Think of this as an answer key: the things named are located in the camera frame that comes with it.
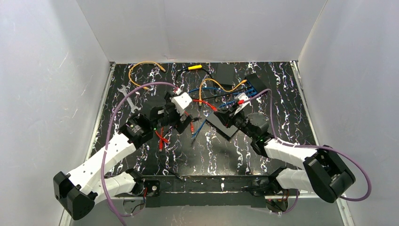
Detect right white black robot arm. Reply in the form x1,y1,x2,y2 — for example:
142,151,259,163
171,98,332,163
215,109,356,203

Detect orange ethernet cable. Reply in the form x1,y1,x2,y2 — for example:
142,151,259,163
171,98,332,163
199,78,248,107
128,61,167,91

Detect aluminium front rail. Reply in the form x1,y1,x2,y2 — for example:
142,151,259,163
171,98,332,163
59,178,354,226

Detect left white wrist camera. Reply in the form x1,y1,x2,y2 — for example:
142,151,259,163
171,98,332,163
171,88,192,116

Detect yellow handle screwdriver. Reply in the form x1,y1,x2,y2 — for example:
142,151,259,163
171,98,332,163
181,65,202,71

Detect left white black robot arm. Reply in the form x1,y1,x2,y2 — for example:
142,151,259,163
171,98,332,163
53,93,192,220

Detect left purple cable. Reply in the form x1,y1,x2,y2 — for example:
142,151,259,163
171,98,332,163
100,81,182,226

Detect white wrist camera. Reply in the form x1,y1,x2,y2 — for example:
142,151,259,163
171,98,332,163
171,88,192,116
233,93,249,115

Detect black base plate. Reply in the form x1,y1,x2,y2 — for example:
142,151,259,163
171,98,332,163
113,175,297,209

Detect black box at back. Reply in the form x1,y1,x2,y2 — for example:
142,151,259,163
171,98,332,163
215,63,235,89

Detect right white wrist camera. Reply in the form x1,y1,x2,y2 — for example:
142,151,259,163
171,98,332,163
233,93,249,115

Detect purple cable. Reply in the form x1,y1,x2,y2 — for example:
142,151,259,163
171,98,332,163
100,81,182,226
241,88,373,216

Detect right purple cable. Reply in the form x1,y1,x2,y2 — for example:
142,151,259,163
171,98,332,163
241,88,373,216

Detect black pad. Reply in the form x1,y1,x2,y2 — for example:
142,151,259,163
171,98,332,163
206,113,238,141

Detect silver open-end wrench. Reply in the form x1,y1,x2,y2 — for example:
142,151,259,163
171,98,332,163
117,85,139,113

